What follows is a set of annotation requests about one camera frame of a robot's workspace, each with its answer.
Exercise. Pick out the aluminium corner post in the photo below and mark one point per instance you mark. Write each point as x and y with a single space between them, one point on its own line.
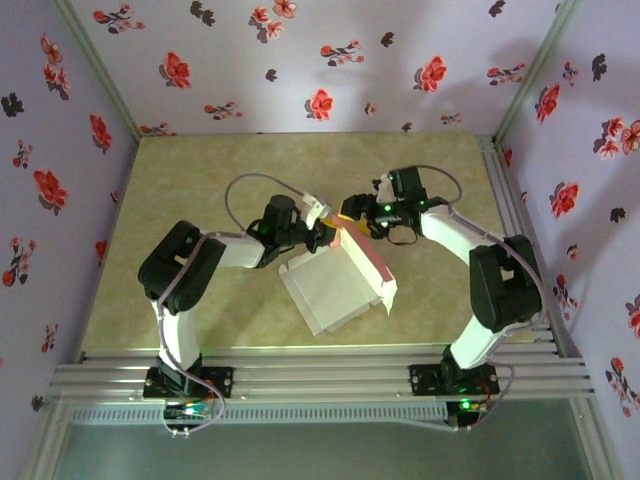
541 60
94 60

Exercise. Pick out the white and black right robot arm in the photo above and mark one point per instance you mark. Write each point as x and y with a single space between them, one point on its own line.
450 230

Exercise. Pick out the pink and white paper box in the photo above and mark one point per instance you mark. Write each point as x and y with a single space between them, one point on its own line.
335 290

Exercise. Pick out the aluminium side rail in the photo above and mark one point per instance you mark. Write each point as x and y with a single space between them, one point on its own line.
500 175

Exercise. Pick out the long aluminium base rail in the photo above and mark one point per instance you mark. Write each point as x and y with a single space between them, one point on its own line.
320 375

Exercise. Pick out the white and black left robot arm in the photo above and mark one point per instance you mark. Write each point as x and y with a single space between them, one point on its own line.
177 335

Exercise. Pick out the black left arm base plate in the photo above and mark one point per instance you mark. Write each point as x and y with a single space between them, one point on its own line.
222 382

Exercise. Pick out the aluminium frame leg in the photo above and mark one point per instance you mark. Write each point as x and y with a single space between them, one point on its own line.
45 440
595 440

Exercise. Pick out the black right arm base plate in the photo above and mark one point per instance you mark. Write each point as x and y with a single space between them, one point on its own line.
422 380

